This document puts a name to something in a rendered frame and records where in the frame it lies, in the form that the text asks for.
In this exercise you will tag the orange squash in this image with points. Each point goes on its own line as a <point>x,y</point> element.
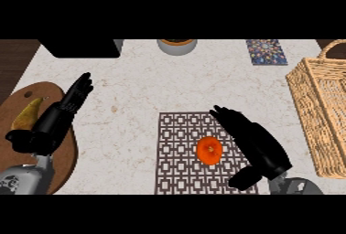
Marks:
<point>208,150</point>

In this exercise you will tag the wicker basket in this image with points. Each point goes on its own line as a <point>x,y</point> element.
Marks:
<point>322,112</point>

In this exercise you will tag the brown patterned placemat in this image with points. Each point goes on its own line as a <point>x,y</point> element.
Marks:
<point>184,158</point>

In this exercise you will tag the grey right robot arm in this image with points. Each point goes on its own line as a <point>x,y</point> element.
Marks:
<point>294,185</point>

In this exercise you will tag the brown wooden cutting board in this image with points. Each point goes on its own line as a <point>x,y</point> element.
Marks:
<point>22,109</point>

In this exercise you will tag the grey pot with orange rim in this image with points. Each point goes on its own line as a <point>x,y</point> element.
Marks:
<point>176,46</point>

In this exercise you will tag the black appliance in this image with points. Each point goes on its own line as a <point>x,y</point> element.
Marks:
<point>81,48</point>

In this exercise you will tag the blue floral patterned box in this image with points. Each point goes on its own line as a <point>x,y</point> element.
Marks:
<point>266,51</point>

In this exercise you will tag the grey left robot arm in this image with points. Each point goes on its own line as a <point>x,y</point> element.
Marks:
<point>26,178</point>

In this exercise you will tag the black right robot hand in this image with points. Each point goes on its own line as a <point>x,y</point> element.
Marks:
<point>255,143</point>

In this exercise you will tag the yellow-brown pear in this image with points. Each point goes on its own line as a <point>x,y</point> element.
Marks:
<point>28,115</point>

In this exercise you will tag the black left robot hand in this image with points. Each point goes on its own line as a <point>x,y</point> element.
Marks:
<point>53,122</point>

